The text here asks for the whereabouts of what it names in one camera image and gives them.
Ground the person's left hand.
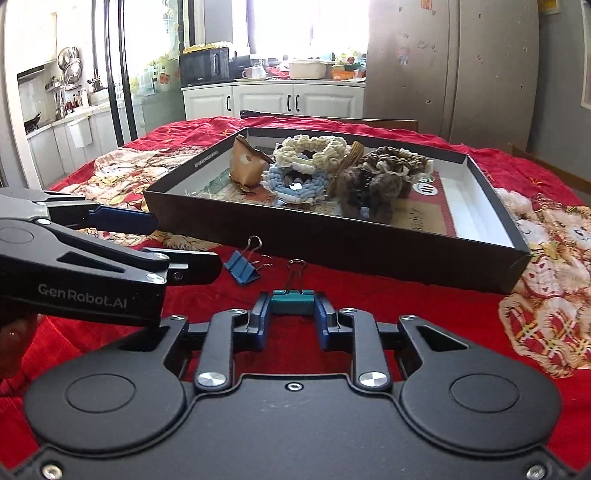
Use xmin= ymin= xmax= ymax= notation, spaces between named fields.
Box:
xmin=0 ymin=315 xmax=44 ymax=379

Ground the pot lid rack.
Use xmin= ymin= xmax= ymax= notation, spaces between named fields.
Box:
xmin=58 ymin=44 xmax=86 ymax=84

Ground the tan triangular packet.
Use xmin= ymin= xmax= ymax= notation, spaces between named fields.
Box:
xmin=231 ymin=135 xmax=273 ymax=190

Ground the striped wooden hair clip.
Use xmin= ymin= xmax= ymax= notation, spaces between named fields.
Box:
xmin=342 ymin=141 xmax=365 ymax=169

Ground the blue binder clip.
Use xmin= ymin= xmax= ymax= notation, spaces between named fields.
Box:
xmin=224 ymin=235 xmax=273 ymax=284

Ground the brown crochet scrunchie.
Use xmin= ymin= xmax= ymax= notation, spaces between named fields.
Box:
xmin=360 ymin=147 xmax=435 ymax=188

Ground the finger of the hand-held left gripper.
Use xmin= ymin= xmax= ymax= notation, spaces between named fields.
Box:
xmin=48 ymin=196 xmax=160 ymax=236
xmin=167 ymin=249 xmax=225 ymax=284

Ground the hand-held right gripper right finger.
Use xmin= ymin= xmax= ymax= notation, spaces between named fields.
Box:
xmin=315 ymin=292 xmax=485 ymax=389

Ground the white cabinet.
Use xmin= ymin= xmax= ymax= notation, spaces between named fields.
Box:
xmin=181 ymin=82 xmax=365 ymax=121

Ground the red printed blanket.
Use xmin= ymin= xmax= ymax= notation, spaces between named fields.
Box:
xmin=0 ymin=115 xmax=591 ymax=462

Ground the black sliding door frame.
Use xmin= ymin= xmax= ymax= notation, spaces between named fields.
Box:
xmin=92 ymin=0 xmax=139 ymax=148

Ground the black microwave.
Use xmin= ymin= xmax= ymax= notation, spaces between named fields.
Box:
xmin=179 ymin=46 xmax=230 ymax=86

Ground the cream crochet scrunchie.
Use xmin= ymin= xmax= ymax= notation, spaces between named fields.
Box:
xmin=274 ymin=135 xmax=352 ymax=174

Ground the cream plastic basin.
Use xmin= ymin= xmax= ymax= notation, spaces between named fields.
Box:
xmin=288 ymin=60 xmax=331 ymax=79

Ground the steel refrigerator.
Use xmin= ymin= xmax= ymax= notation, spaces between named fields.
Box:
xmin=362 ymin=0 xmax=541 ymax=151

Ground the teal binder clip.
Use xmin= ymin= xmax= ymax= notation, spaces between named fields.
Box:
xmin=270 ymin=259 xmax=315 ymax=315

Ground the blue crochet scrunchie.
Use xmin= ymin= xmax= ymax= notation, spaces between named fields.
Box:
xmin=262 ymin=159 xmax=342 ymax=206

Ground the black shallow box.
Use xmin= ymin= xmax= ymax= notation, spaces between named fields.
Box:
xmin=144 ymin=128 xmax=533 ymax=295

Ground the dark wooden chair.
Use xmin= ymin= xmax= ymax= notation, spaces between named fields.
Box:
xmin=510 ymin=144 xmax=555 ymax=169
xmin=240 ymin=109 xmax=419 ymax=133

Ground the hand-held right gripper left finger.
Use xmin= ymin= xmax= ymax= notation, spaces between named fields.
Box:
xmin=102 ymin=292 xmax=271 ymax=391

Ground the white hanging bin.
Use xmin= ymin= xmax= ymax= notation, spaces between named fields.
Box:
xmin=67 ymin=116 xmax=95 ymax=148

